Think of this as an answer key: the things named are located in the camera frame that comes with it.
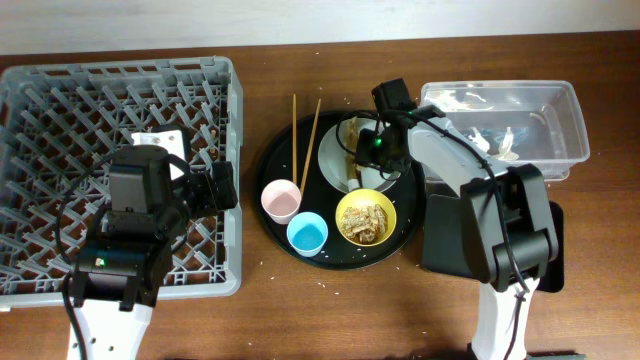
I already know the pink plastic cup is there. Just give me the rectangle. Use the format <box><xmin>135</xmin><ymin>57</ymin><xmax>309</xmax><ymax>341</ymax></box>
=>
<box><xmin>260</xmin><ymin>179</ymin><xmax>302</xmax><ymax>225</ymax></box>

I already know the yellow bowl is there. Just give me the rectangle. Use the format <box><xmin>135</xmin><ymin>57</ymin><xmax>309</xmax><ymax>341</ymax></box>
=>
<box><xmin>335</xmin><ymin>189</ymin><xmax>397</xmax><ymax>247</ymax></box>

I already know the blue plastic cup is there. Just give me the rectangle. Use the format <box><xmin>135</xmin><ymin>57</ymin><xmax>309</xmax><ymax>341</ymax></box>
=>
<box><xmin>286</xmin><ymin>212</ymin><xmax>329</xmax><ymax>257</ymax></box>

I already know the brown coffee sachet wrapper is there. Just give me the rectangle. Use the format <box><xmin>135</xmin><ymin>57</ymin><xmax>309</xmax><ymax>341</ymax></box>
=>
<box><xmin>345</xmin><ymin>117</ymin><xmax>361</xmax><ymax>191</ymax></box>

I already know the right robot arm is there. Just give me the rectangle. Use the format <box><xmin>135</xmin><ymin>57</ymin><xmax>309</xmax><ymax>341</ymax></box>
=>
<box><xmin>356</xmin><ymin>105</ymin><xmax>560</xmax><ymax>359</ymax></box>

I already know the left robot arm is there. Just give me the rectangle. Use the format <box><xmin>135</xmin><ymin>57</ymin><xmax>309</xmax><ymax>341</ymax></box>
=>
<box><xmin>62</xmin><ymin>145</ymin><xmax>238</xmax><ymax>359</ymax></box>

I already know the clear plastic waste bin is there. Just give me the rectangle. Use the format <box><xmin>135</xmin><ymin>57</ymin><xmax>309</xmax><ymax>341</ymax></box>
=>
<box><xmin>420</xmin><ymin>80</ymin><xmax>590</xmax><ymax>182</ymax></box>

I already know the grey plastic dishwasher rack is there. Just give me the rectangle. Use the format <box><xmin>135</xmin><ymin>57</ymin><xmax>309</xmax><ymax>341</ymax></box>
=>
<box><xmin>1</xmin><ymin>56</ymin><xmax>244</xmax><ymax>310</ymax></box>

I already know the grey round plate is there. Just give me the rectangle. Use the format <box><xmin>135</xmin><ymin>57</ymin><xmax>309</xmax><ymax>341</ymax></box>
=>
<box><xmin>318</xmin><ymin>125</ymin><xmax>400</xmax><ymax>193</ymax></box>

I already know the round black tray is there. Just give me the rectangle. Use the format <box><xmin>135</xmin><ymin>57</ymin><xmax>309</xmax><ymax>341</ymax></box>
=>
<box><xmin>253</xmin><ymin>111</ymin><xmax>426</xmax><ymax>270</ymax></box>

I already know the right wooden chopstick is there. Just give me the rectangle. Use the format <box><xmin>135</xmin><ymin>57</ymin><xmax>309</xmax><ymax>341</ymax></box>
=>
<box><xmin>300</xmin><ymin>98</ymin><xmax>322</xmax><ymax>198</ymax></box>

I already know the food scraps pile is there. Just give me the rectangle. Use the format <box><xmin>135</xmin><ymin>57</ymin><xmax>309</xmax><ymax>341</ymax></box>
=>
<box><xmin>339</xmin><ymin>204</ymin><xmax>388</xmax><ymax>245</ymax></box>

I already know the black rectangular tray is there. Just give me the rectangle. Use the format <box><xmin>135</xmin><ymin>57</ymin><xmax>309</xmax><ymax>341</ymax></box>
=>
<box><xmin>420</xmin><ymin>183</ymin><xmax>565</xmax><ymax>293</ymax></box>

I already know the crumpled white tissue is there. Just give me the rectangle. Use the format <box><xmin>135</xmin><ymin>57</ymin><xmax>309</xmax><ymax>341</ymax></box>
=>
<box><xmin>467</xmin><ymin>127</ymin><xmax>520</xmax><ymax>162</ymax></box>

